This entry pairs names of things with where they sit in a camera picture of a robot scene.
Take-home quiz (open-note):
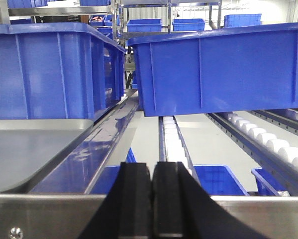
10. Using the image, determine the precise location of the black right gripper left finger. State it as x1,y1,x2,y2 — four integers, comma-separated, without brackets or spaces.
78,163,152,239

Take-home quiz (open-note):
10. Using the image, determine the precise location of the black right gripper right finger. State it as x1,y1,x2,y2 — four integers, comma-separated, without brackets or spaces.
153,162,265,239

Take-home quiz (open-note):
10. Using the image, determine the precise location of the blue bin lower shelf centre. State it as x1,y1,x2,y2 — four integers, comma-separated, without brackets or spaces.
194,164,249,196

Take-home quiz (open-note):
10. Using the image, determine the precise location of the blue bin lower shelf right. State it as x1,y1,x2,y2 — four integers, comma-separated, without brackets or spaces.
251,167,291,197

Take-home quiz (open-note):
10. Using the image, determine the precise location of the large blue bin right shelf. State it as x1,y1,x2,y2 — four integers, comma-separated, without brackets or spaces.
129,22,298,117

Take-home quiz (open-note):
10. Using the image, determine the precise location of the large blue bin shelf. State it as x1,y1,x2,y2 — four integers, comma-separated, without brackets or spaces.
129,22,298,117
0,22,125,120

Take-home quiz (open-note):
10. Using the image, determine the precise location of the large blue bin left shelf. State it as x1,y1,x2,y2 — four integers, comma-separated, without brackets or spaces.
0,22,125,120

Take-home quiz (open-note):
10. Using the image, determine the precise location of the white roller track centre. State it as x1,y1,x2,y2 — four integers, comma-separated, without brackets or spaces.
158,116,200,185

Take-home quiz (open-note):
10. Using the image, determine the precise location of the white roller track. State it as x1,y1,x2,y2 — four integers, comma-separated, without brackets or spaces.
158,116,200,185
206,111,298,196

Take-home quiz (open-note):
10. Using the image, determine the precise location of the white roller track right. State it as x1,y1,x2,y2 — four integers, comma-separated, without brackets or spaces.
206,111,298,196

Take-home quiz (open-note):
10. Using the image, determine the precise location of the grey metal tray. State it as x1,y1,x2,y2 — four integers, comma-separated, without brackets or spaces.
0,119,94,193

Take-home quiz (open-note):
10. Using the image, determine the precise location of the background blue bin middle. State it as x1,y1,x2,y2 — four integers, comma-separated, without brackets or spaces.
172,18,205,31

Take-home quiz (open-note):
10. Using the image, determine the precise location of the background blue bin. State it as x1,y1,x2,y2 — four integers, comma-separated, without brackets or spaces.
127,19,162,32
224,13,262,28
172,18,205,31

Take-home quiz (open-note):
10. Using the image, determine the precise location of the background blue bin centre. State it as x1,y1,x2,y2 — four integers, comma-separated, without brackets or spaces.
127,19,162,32

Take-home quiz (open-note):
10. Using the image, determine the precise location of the background blue bin right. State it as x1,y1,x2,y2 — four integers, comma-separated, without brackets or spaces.
224,13,262,28

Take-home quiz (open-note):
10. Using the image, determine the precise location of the steel shelf front rail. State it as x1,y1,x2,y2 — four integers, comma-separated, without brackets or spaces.
0,194,298,239

